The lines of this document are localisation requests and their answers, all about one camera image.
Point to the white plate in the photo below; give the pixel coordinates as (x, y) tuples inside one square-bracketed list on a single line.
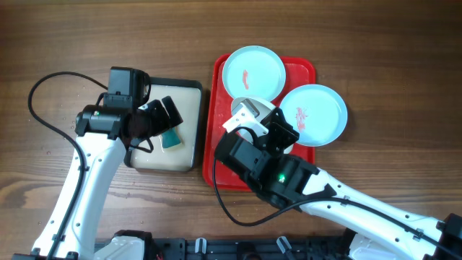
[(261, 123)]

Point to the light blue plate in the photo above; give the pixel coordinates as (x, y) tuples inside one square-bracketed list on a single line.
[(254, 71), (316, 112)]

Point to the green and yellow sponge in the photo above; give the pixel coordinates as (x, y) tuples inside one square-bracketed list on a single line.
[(170, 138)]

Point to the black tray with soapy water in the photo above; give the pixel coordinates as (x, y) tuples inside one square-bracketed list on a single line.
[(187, 96)]

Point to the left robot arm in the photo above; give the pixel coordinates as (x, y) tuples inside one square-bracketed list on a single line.
[(122, 118)]

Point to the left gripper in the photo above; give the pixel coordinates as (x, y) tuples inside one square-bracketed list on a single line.
[(162, 120)]

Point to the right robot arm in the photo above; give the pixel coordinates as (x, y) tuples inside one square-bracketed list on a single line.
[(254, 150)]

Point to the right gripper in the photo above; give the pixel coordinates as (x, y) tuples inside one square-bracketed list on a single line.
[(275, 123)]

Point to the red plastic tray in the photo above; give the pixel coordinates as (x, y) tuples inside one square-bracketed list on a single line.
[(299, 72)]

